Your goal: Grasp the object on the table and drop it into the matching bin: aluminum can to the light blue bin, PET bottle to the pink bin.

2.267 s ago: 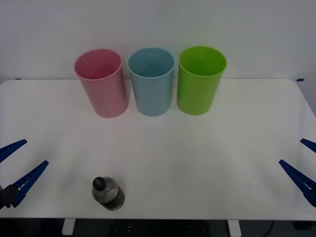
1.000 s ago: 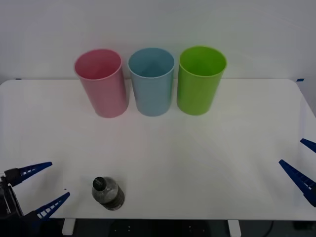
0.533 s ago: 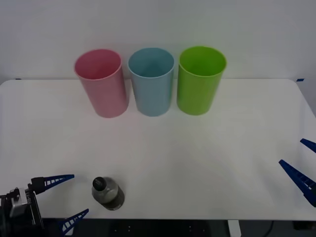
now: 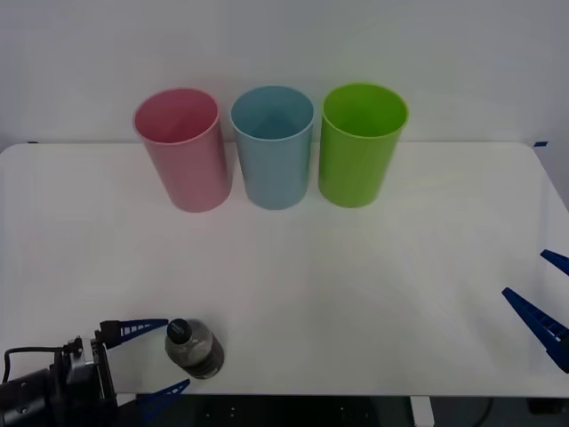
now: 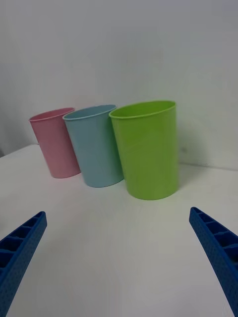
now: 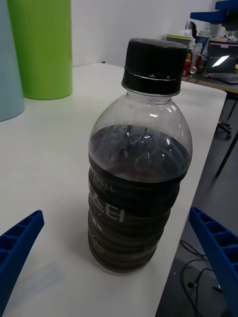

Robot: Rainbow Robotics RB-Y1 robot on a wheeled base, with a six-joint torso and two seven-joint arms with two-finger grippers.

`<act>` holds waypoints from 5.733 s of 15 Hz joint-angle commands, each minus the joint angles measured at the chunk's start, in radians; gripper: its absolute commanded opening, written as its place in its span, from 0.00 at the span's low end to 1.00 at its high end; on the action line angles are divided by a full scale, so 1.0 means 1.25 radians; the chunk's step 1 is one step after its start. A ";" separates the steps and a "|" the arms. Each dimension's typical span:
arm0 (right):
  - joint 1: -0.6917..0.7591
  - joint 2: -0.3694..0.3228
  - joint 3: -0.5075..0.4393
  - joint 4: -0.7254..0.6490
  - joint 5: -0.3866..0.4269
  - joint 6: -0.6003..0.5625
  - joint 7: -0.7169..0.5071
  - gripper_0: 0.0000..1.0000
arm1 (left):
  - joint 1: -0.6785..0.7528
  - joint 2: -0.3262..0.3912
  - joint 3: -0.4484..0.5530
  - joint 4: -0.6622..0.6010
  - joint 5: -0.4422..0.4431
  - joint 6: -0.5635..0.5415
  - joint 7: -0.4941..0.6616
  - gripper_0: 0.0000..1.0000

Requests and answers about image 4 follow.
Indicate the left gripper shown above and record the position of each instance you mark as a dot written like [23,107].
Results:
[103,382]

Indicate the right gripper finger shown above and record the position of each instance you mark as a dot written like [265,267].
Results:
[558,259]
[540,318]

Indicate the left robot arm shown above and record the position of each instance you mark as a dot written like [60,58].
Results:
[24,396]

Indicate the small bottle with black cap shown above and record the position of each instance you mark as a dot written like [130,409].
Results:
[197,351]

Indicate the black robot torso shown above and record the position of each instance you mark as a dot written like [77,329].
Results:
[275,411]

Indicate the pink plastic waste bin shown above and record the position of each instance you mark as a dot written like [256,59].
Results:
[191,173]

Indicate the green plastic waste bin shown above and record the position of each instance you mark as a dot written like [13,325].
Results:
[351,173]

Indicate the pale blue plastic waste bin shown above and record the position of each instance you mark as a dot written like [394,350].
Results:
[275,178]

